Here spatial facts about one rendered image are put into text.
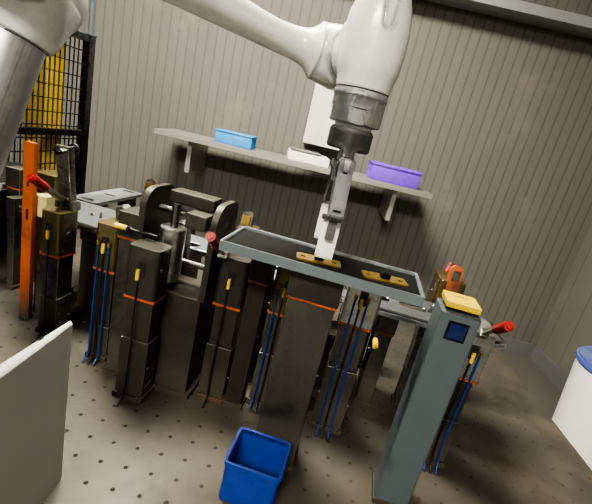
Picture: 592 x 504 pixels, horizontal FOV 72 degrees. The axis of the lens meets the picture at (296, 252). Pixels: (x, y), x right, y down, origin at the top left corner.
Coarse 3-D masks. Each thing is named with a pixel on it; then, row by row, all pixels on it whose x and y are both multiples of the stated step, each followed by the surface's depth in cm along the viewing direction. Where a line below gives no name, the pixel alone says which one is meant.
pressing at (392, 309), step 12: (84, 204) 131; (84, 216) 120; (96, 216) 122; (108, 216) 125; (84, 228) 112; (96, 228) 111; (192, 240) 121; (204, 240) 124; (192, 252) 114; (204, 252) 113; (396, 300) 112; (384, 312) 102; (396, 312) 103; (408, 312) 105; (420, 312) 107; (420, 324) 101; (492, 324) 112; (504, 348) 100
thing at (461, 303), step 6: (444, 294) 75; (450, 294) 75; (456, 294) 76; (444, 300) 74; (450, 300) 71; (456, 300) 72; (462, 300) 73; (468, 300) 74; (474, 300) 75; (450, 306) 71; (456, 306) 71; (462, 306) 71; (468, 306) 71; (474, 306) 71; (474, 312) 71; (480, 312) 71
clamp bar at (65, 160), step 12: (60, 144) 100; (72, 144) 103; (60, 156) 100; (72, 156) 101; (60, 168) 102; (72, 168) 102; (60, 180) 103; (72, 180) 103; (60, 192) 105; (72, 192) 105; (60, 204) 106
